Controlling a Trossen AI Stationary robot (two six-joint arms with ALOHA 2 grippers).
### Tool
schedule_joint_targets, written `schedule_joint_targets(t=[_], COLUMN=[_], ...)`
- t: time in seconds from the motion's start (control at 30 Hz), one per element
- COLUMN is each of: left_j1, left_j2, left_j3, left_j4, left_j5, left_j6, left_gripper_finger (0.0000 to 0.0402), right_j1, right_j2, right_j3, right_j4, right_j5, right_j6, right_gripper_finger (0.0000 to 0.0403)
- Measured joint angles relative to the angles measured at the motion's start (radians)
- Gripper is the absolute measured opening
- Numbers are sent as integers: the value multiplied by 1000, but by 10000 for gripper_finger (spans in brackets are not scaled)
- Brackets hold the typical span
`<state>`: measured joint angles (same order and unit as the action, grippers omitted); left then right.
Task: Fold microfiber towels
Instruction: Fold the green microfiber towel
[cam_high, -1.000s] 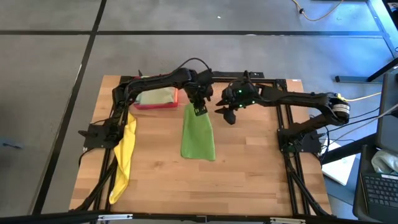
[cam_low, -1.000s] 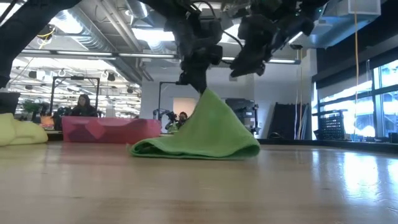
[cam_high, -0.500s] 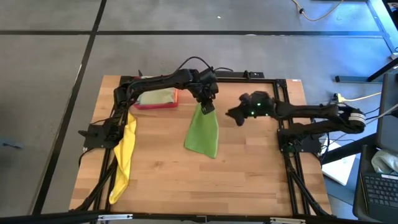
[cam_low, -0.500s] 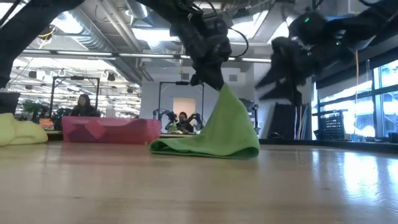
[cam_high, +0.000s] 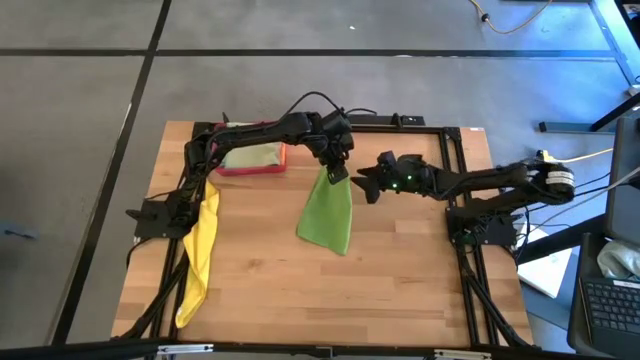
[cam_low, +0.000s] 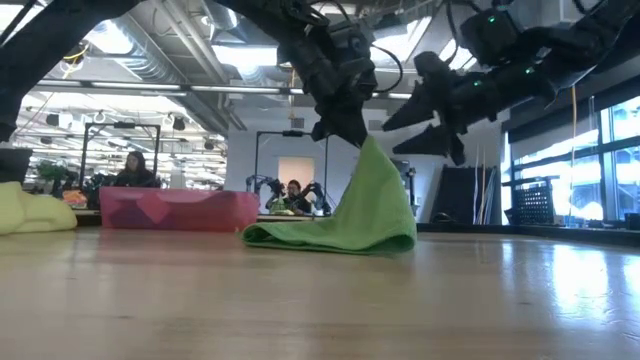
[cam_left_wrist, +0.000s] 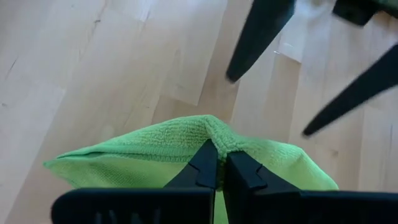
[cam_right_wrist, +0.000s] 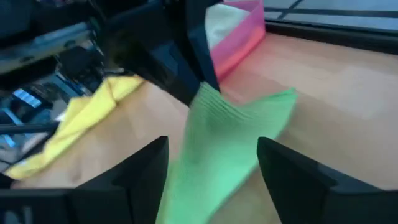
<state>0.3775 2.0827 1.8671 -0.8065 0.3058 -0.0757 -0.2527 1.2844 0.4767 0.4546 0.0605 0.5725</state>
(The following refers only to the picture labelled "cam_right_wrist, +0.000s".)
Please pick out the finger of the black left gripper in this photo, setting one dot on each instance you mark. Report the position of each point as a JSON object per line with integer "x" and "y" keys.
{"x": 161, "y": 62}
{"x": 199, "y": 37}

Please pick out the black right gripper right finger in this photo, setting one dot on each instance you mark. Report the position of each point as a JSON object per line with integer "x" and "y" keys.
{"x": 311, "y": 193}

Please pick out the bright green microfiber towel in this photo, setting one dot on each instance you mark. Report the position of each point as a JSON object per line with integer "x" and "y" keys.
{"x": 217, "y": 149}

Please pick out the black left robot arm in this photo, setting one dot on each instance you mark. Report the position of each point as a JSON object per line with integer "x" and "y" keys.
{"x": 46, "y": 31}

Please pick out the yellow microfiber towel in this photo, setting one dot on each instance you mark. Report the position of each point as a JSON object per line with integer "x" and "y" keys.
{"x": 84, "y": 115}

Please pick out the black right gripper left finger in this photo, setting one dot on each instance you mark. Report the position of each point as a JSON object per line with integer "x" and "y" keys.
{"x": 124, "y": 193}

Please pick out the pink plastic bin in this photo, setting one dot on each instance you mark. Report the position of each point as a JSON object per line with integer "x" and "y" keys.
{"x": 239, "y": 46}

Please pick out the pale green microfiber towel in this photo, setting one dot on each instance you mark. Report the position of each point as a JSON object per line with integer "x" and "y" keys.
{"x": 224, "y": 21}

